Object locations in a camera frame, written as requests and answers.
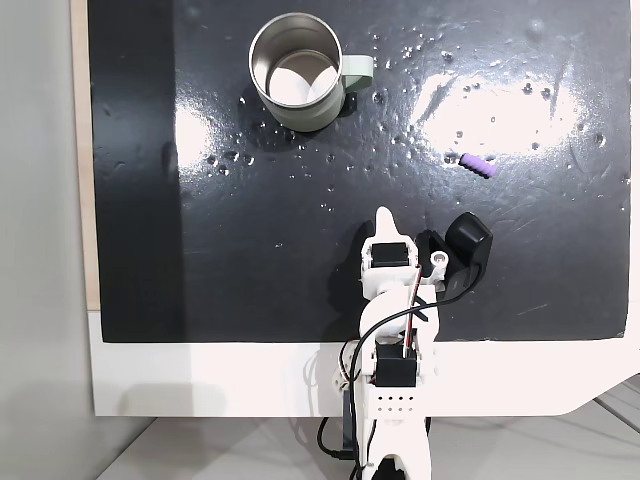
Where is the glossy black table mat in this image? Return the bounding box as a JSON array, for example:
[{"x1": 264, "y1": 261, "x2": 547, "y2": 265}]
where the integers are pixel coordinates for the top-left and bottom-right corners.
[{"x1": 87, "y1": 0, "x2": 631, "y2": 345}]

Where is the beige wooden board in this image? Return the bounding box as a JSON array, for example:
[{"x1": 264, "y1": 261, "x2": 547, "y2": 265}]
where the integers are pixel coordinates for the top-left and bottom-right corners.
[{"x1": 69, "y1": 0, "x2": 102, "y2": 312}]

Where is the black camera cable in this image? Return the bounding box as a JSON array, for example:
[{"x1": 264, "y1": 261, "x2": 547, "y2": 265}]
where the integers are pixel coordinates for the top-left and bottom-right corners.
[{"x1": 316, "y1": 261, "x2": 484, "y2": 464}]

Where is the steel mug with green handle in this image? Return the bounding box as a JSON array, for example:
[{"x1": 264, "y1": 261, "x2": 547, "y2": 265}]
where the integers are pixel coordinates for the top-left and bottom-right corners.
[{"x1": 248, "y1": 13, "x2": 375, "y2": 133}]

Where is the black camera box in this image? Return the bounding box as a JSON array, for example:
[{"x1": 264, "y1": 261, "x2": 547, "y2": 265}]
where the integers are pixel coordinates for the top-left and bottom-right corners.
[{"x1": 443, "y1": 211, "x2": 495, "y2": 282}]

